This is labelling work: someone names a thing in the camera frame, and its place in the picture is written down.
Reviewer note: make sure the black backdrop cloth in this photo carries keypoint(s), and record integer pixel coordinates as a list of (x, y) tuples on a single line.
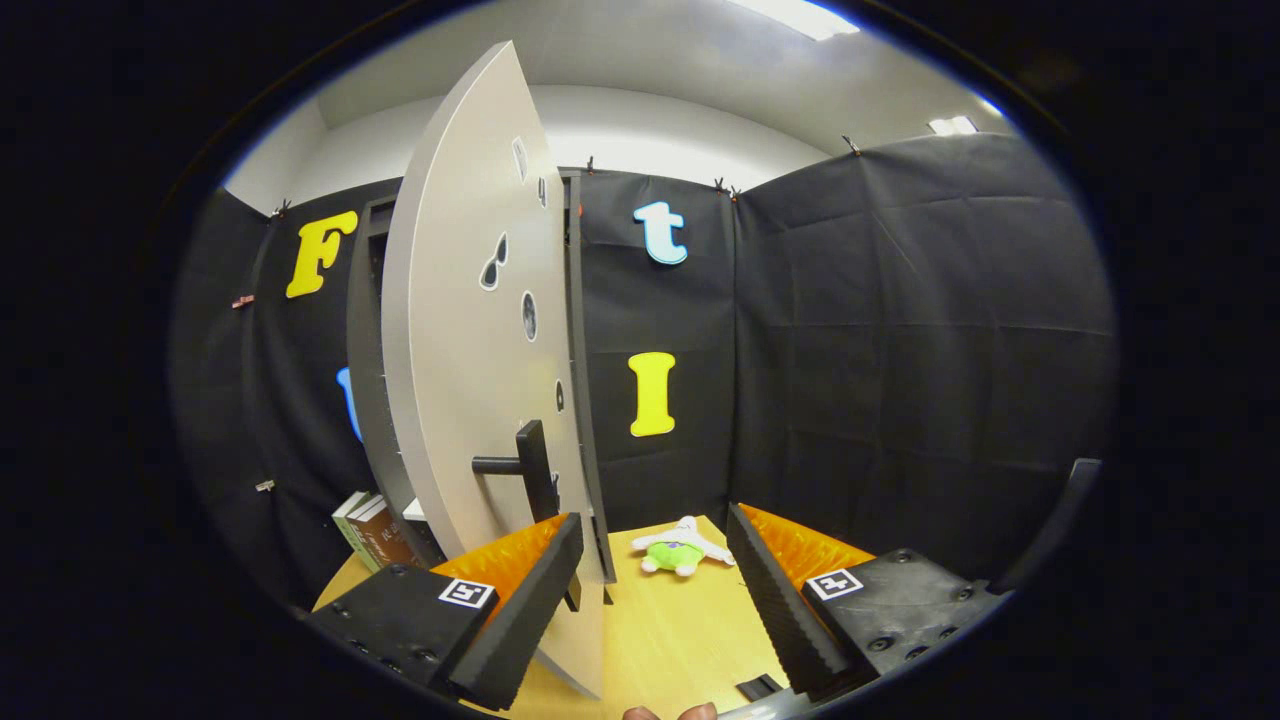
[(900, 350)]

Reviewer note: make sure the green book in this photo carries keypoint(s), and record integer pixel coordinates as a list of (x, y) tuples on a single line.
[(350, 535)]

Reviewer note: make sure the dark brown book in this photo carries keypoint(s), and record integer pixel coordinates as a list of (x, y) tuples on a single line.
[(366, 540)]

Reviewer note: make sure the ceiling light panel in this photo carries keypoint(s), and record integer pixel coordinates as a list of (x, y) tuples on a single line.
[(952, 125), (800, 17)]

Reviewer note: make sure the dark grey cabinet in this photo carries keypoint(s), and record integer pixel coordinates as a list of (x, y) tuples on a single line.
[(368, 330)]

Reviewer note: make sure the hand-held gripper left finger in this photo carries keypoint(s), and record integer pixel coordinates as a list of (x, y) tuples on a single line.
[(525, 620)]

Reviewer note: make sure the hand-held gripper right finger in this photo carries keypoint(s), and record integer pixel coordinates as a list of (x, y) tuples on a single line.
[(785, 620)]

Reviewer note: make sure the small black block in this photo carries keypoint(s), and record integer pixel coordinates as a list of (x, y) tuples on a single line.
[(760, 688)]

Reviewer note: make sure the row of black cloth clips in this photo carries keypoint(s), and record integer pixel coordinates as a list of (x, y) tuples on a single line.
[(590, 164)]

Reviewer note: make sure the pink green plush toy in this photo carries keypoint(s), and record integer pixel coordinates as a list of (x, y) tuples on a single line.
[(672, 557)]

